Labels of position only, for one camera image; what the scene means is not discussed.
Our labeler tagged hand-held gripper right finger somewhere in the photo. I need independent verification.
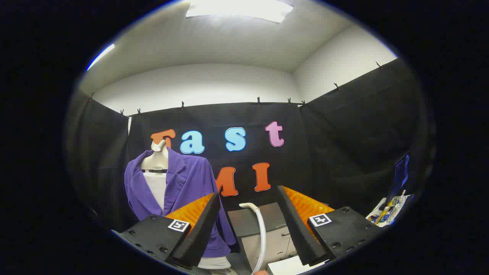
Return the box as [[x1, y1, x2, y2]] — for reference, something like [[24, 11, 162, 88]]
[[276, 185, 382, 267]]

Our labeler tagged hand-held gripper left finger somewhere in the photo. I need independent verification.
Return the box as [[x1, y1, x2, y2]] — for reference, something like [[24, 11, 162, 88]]
[[113, 192, 221, 270]]

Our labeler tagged purple corduroy jacket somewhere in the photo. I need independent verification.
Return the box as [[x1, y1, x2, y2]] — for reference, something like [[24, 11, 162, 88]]
[[124, 147, 237, 258]]

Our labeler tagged grey cabinet with dark top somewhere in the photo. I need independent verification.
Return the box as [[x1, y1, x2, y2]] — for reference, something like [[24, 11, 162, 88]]
[[227, 202, 298, 273]]

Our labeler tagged white flat panel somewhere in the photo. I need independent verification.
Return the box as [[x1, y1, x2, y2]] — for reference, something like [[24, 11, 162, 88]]
[[267, 256, 329, 275]]

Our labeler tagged white mannequin torso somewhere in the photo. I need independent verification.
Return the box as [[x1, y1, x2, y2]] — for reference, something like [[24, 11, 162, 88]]
[[140, 139, 237, 275]]

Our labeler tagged white side table with clutter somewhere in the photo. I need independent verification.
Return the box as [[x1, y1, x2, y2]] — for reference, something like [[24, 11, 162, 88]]
[[367, 191, 415, 228]]

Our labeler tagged dark flat monitor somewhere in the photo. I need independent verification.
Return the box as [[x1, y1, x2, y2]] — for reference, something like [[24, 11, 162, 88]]
[[393, 152, 411, 197]]

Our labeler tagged row of black clips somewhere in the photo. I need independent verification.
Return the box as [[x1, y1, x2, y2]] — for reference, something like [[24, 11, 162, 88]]
[[89, 61, 384, 115]]

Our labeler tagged narrow ceiling light panel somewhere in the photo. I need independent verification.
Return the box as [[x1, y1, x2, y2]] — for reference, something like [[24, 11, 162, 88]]
[[86, 43, 115, 71]]

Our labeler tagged large ceiling light panel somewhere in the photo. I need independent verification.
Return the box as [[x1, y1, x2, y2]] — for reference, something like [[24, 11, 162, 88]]
[[186, 0, 294, 23]]

